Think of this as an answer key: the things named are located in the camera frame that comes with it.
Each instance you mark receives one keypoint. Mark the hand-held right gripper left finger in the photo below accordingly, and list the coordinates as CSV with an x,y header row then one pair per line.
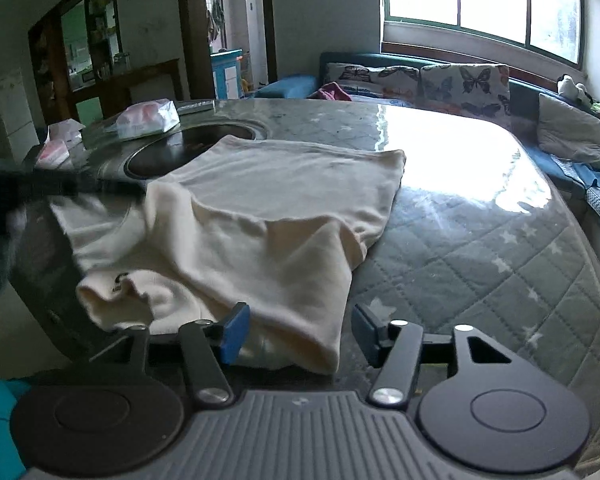
x,y
234,334

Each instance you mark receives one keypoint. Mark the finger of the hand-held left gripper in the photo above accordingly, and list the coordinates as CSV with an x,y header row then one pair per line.
x,y
87,182

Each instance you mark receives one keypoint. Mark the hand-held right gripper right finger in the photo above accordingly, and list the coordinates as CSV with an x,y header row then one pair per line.
x,y
367,332

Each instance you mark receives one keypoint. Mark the cream t-shirt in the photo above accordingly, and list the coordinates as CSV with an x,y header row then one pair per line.
x,y
240,220

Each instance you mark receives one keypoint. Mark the crumpled pink tissue pack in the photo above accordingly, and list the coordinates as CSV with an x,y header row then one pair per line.
x,y
55,150

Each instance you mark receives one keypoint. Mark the round dark table hob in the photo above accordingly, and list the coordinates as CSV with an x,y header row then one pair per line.
x,y
152,160

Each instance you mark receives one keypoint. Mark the white pink tissue pack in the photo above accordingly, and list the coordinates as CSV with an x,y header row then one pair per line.
x,y
147,119

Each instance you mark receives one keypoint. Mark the dark wooden sideboard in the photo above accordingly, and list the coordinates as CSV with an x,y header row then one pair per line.
x,y
145,85

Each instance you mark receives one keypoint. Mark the grey quilted star table cover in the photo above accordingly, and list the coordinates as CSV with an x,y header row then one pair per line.
x,y
480,270

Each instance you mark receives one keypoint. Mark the blue white toy cabinet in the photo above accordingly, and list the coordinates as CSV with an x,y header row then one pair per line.
x,y
226,74

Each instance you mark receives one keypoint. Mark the magenta cloth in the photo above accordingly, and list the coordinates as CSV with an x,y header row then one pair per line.
x,y
330,92

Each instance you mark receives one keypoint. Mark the blue sofa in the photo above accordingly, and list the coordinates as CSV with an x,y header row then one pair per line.
x,y
560,170

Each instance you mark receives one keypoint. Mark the butterfly print cushion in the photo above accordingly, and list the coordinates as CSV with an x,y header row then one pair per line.
x,y
472,91
370,79

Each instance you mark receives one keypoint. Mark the plain grey cushion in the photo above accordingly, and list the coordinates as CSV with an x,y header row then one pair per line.
x,y
570,127

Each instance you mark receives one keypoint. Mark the panda plush toy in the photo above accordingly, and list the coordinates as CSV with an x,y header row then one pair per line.
x,y
571,86

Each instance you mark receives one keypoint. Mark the green framed window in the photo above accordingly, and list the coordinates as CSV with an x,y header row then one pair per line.
x,y
480,0

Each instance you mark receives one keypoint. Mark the dark wooden door frame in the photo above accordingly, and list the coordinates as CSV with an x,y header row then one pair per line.
x,y
190,25

